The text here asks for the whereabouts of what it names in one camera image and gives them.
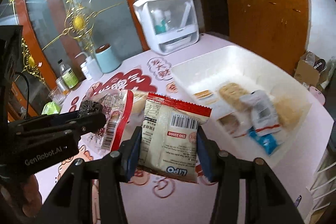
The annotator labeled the LIPO biscuit packet red trim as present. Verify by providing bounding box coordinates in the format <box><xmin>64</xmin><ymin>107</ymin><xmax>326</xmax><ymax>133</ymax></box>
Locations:
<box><xmin>138</xmin><ymin>93</ymin><xmax>212</xmax><ymax>183</ymax></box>

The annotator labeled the white snack packet red print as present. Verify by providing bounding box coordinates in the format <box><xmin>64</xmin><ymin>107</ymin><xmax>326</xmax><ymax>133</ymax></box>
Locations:
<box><xmin>239</xmin><ymin>90</ymin><xmax>281</xmax><ymax>136</ymax></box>

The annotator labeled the person left hand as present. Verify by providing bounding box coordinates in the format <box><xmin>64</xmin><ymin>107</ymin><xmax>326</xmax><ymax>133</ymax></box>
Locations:
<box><xmin>1</xmin><ymin>174</ymin><xmax>43</xmax><ymax>223</ymax></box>

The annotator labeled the clear drinking glass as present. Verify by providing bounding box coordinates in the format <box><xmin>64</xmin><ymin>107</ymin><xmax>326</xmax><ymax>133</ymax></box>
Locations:
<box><xmin>49</xmin><ymin>87</ymin><xmax>66</xmax><ymax>106</ymax></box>

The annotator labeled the green tissue pack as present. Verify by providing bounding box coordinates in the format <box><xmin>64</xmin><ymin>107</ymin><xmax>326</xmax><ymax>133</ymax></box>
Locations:
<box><xmin>42</xmin><ymin>101</ymin><xmax>62</xmax><ymax>115</ymax></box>

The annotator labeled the white squeeze bottle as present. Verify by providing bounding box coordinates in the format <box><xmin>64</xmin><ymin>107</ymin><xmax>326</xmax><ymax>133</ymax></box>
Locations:
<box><xmin>75</xmin><ymin>52</ymin><xmax>103</xmax><ymax>81</ymax></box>

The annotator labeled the green label glass bottle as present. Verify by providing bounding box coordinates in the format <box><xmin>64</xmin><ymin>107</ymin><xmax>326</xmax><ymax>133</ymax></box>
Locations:
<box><xmin>58</xmin><ymin>59</ymin><xmax>79</xmax><ymax>89</ymax></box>

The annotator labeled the light blue canister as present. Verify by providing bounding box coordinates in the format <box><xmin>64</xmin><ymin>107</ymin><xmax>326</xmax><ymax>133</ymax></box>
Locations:
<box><xmin>95</xmin><ymin>44</ymin><xmax>121</xmax><ymax>74</ymax></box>

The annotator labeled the blue snack packet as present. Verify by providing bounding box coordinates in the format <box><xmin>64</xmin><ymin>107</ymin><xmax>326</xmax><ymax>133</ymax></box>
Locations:
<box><xmin>248</xmin><ymin>127</ymin><xmax>280</xmax><ymax>155</ymax></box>

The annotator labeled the white plastic bin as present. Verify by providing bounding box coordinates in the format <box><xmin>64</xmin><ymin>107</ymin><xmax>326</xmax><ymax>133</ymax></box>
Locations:
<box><xmin>171</xmin><ymin>46</ymin><xmax>334</xmax><ymax>217</ymax></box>

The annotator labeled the round rice cracker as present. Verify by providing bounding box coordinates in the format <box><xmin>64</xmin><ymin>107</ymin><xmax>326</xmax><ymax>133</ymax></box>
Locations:
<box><xmin>219</xmin><ymin>83</ymin><xmax>249</xmax><ymax>111</ymax></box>

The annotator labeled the pink plastic stool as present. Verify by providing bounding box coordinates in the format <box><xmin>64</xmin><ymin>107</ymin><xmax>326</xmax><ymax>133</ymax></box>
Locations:
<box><xmin>309</xmin><ymin>85</ymin><xmax>326</xmax><ymax>105</ymax></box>

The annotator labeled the white storage box clear window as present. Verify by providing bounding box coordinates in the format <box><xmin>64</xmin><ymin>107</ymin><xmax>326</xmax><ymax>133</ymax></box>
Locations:
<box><xmin>133</xmin><ymin>0</ymin><xmax>199</xmax><ymax>56</ymax></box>

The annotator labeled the cardboard box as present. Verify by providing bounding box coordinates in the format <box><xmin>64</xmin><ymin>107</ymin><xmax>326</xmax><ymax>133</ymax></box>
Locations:
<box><xmin>294</xmin><ymin>51</ymin><xmax>328</xmax><ymax>87</ymax></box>

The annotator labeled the brown wooden cabinet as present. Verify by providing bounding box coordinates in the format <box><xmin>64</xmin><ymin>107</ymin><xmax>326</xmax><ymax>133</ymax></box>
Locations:
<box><xmin>227</xmin><ymin>0</ymin><xmax>309</xmax><ymax>75</ymax></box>

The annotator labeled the black cable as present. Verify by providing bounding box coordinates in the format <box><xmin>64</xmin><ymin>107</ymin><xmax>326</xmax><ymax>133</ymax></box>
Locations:
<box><xmin>14</xmin><ymin>71</ymin><xmax>30</xmax><ymax>119</ymax></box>

